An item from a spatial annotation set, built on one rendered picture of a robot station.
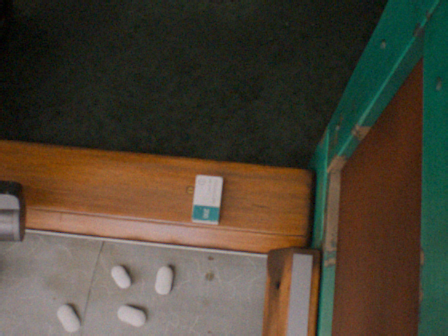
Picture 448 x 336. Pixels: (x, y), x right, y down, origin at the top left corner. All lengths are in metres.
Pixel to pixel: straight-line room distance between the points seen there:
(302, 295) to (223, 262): 0.16
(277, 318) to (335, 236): 0.12
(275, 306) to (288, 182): 0.18
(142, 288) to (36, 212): 0.17
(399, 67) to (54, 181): 0.52
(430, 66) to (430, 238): 0.10
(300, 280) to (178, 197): 0.21
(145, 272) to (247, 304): 0.14
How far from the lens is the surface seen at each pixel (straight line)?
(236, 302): 0.79
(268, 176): 0.79
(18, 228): 0.71
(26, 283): 0.84
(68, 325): 0.80
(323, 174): 0.74
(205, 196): 0.77
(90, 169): 0.82
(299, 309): 0.68
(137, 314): 0.78
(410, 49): 0.41
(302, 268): 0.68
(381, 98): 0.49
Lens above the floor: 1.53
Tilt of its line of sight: 75 degrees down
